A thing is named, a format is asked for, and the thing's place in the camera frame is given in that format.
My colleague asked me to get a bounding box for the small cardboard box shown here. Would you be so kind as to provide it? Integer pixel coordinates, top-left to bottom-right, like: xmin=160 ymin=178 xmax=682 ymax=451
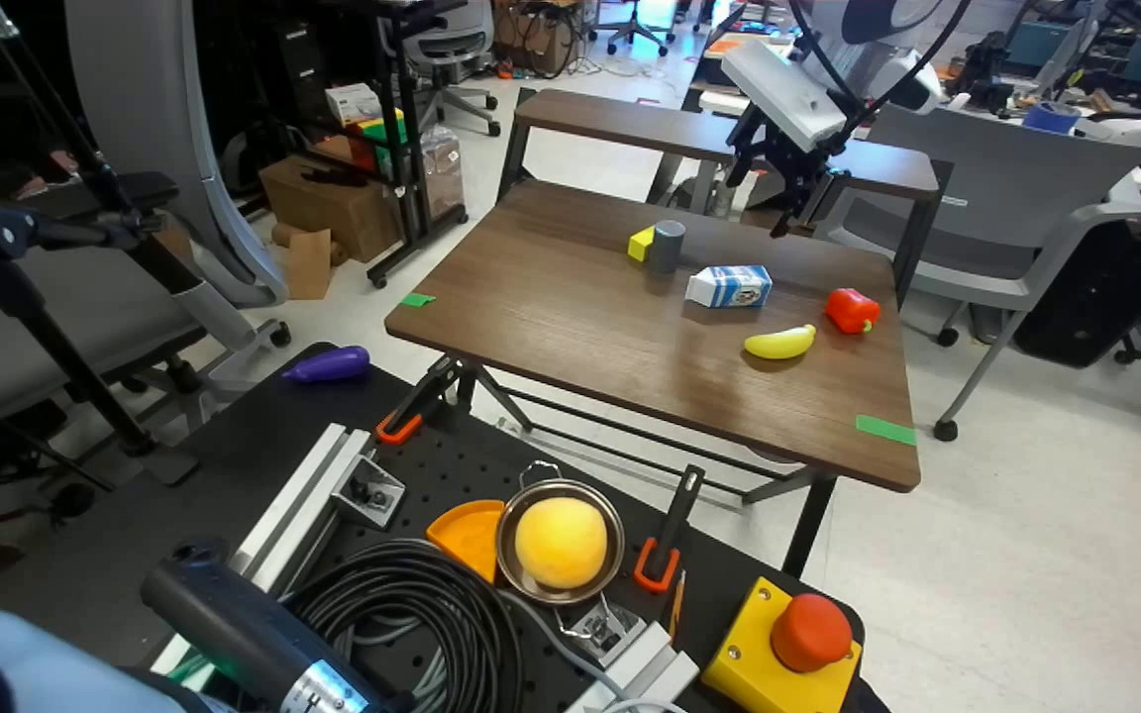
xmin=271 ymin=219 xmax=341 ymax=306

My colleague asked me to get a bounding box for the small metal bracket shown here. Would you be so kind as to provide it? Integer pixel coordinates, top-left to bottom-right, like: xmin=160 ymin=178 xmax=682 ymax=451
xmin=329 ymin=451 xmax=407 ymax=529

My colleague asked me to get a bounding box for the light gray chair back shell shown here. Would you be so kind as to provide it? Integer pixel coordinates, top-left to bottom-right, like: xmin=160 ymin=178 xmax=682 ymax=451
xmin=64 ymin=0 xmax=291 ymax=307

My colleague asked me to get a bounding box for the black cable coil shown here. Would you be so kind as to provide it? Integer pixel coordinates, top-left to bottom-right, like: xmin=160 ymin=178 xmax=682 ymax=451
xmin=283 ymin=536 xmax=527 ymax=713

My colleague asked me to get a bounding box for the yellow emergency stop red button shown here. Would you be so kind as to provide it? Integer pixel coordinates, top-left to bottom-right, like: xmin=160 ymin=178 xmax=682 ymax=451
xmin=703 ymin=573 xmax=867 ymax=713

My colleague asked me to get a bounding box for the black camera stand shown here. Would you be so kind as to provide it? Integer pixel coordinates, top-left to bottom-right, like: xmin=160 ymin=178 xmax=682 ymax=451
xmin=0 ymin=0 xmax=226 ymax=458

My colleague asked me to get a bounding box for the yellow toy block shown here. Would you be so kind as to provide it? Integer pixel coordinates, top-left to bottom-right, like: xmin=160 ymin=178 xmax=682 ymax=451
xmin=621 ymin=221 xmax=663 ymax=264

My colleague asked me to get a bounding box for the gray office chair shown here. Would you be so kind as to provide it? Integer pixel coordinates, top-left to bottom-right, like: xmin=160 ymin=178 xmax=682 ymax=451
xmin=843 ymin=99 xmax=1141 ymax=446

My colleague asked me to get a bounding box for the brown wooden raised shelf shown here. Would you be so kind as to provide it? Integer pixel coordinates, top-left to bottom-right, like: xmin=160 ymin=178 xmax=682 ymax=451
xmin=500 ymin=88 xmax=958 ymax=307

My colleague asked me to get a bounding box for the yellow toy banana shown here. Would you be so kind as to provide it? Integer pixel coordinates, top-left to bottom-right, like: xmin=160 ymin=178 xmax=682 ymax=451
xmin=743 ymin=322 xmax=819 ymax=367

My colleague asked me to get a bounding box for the orange black bar clamp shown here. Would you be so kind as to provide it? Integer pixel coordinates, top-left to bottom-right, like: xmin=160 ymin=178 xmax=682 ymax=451
xmin=372 ymin=353 xmax=468 ymax=451
xmin=630 ymin=458 xmax=710 ymax=599

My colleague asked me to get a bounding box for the large cardboard box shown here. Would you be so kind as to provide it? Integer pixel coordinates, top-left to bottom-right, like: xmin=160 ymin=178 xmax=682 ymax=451
xmin=259 ymin=153 xmax=403 ymax=264

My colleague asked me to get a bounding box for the white blue milk carton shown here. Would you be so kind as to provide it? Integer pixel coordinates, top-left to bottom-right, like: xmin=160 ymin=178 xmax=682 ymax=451
xmin=682 ymin=262 xmax=776 ymax=315

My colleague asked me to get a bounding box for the metal bowl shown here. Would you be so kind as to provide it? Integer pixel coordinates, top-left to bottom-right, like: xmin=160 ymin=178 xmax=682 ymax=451
xmin=490 ymin=454 xmax=630 ymax=610

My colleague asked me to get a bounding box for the black rolling rack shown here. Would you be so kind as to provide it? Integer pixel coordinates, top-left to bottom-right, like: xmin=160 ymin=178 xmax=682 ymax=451
xmin=354 ymin=0 xmax=477 ymax=289

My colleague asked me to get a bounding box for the gray padded chair seat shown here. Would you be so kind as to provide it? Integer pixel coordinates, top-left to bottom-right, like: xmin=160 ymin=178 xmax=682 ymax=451
xmin=0 ymin=243 xmax=298 ymax=446

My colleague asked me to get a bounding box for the short aluminium extrusion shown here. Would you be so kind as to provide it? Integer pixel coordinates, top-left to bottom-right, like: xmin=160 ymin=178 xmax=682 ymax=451
xmin=566 ymin=610 xmax=706 ymax=713

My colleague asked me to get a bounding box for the brown wooden table black frame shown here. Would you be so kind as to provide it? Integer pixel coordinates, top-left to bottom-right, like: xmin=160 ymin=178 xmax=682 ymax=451
xmin=383 ymin=178 xmax=925 ymax=585

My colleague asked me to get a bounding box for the red toy bell pepper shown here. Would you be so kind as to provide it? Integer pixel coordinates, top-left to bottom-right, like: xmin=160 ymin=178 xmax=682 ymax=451
xmin=819 ymin=285 xmax=883 ymax=340

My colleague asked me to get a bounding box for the black blue cylinder device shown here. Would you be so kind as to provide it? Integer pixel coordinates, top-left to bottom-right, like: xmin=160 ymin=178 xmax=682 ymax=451
xmin=140 ymin=538 xmax=383 ymax=713

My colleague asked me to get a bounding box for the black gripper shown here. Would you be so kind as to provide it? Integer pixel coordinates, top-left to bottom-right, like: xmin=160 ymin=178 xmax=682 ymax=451
xmin=724 ymin=109 xmax=843 ymax=239

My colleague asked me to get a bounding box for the orange wedge plate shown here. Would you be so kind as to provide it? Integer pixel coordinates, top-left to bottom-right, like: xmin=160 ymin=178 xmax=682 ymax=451
xmin=424 ymin=495 xmax=513 ymax=585

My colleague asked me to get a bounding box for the dark mesh office chair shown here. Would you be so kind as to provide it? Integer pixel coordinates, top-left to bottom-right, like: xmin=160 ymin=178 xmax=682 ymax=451
xmin=403 ymin=0 xmax=502 ymax=137

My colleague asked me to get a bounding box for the black pegboard table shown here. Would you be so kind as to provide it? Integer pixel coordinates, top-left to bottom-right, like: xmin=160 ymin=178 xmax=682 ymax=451
xmin=0 ymin=335 xmax=891 ymax=713

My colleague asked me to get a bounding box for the long aluminium extrusion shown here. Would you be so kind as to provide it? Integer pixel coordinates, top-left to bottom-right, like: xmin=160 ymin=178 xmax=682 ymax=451
xmin=226 ymin=421 xmax=380 ymax=599

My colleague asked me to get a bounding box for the pale blue rounded object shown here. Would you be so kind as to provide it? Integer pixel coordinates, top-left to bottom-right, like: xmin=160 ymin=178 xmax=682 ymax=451
xmin=0 ymin=602 xmax=191 ymax=713

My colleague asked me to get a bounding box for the purple toy eggplant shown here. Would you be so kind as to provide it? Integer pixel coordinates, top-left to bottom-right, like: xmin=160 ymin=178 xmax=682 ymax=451
xmin=283 ymin=343 xmax=376 ymax=388

